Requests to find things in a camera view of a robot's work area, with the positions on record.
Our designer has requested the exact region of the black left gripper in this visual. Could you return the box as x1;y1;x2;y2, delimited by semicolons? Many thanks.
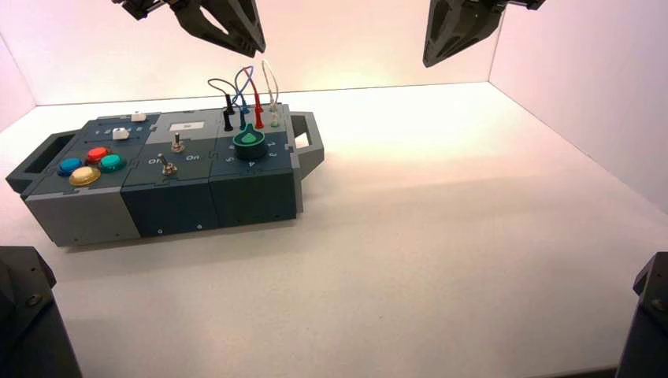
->
110;0;266;58

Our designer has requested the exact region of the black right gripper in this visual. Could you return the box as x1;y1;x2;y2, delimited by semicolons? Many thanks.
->
422;0;547;69

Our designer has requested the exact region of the green rotary knob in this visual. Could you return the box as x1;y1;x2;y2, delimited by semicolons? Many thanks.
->
232;123;269;161

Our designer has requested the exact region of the green push button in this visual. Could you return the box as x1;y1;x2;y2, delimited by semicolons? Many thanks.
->
98;154;128;174

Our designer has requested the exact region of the grey blue control box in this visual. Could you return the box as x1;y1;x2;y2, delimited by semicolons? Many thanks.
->
5;103;325;247

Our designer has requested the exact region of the yellow push button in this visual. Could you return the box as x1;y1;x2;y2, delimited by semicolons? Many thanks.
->
69;166;102;187

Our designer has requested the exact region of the blue push button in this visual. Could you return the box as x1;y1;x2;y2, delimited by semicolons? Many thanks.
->
57;157;84;177

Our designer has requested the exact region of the red jumper cable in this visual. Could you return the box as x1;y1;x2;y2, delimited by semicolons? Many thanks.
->
243;66;265;130

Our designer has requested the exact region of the black jumper cable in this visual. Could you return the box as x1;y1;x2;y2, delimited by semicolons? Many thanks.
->
207;78;236;132

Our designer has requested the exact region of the blue jumper cable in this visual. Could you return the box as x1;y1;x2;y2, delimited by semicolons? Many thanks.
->
233;66;255;131

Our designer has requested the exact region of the white jumper cable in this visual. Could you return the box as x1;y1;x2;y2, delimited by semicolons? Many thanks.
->
261;58;281;128

